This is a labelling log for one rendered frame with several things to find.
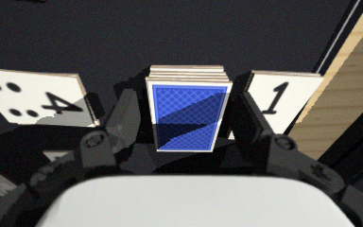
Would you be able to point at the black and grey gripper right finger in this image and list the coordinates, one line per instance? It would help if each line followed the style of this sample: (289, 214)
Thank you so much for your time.
(257, 142)

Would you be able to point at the black card cloth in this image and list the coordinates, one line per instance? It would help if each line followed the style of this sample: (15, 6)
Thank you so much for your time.
(111, 45)

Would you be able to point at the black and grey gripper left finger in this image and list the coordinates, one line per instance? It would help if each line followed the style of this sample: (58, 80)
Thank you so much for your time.
(24, 205)

